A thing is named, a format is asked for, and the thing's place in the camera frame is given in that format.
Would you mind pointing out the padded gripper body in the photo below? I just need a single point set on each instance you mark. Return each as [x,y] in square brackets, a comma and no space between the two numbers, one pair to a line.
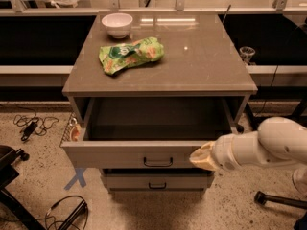
[226,152]

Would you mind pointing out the grey top drawer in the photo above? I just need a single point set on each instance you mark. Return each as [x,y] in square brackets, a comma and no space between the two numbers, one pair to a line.
[117,133]

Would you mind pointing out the grey drawer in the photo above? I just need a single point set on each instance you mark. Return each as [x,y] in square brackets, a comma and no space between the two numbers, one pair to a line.
[186,179]
[117,133]

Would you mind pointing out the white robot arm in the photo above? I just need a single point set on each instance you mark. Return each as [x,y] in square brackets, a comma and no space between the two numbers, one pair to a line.
[278,142]

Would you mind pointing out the grey drawer cabinet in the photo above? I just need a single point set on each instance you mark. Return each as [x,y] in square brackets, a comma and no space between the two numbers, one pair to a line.
[200,61]

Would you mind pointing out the grey middle drawer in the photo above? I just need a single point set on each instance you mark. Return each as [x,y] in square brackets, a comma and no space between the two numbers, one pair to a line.
[186,179]

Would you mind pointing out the black stand leg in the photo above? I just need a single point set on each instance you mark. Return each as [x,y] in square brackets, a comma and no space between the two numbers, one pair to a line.
[262,199]

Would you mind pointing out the clear glass cup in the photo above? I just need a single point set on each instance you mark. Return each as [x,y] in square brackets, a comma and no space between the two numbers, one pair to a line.
[246,53]

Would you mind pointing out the green chip bag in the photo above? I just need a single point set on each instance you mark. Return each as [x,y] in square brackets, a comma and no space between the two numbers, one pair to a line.
[129,55]

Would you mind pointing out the white ceramic bowl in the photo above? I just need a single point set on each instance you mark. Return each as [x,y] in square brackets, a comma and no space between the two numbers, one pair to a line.
[117,25]

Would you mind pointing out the black office chair base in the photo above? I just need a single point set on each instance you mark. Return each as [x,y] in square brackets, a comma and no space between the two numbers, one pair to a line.
[7,175]

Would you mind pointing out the black drawer handle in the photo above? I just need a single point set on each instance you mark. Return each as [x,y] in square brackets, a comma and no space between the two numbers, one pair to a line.
[157,163]

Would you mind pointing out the wire basket on floor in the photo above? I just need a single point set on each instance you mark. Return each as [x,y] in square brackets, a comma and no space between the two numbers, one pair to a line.
[72,130]

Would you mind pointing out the black power adapter with cable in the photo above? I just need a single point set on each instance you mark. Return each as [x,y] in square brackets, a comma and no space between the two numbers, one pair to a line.
[31,123]

